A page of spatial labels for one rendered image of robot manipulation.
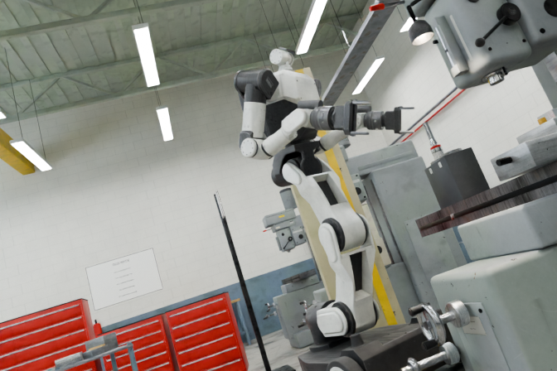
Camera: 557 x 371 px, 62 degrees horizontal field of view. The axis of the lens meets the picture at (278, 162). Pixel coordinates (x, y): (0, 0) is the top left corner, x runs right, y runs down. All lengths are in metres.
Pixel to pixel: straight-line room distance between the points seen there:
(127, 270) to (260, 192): 3.31
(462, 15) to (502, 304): 0.89
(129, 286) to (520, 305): 9.46
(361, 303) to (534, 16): 1.19
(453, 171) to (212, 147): 9.24
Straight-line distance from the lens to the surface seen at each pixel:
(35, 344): 6.08
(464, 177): 1.90
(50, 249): 10.80
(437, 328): 1.34
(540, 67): 2.10
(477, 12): 1.67
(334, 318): 1.96
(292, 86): 1.96
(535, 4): 1.78
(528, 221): 1.37
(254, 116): 1.86
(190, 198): 10.52
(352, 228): 1.85
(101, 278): 10.48
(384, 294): 3.17
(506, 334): 1.33
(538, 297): 1.36
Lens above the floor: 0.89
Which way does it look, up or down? 14 degrees up
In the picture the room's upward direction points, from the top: 19 degrees counter-clockwise
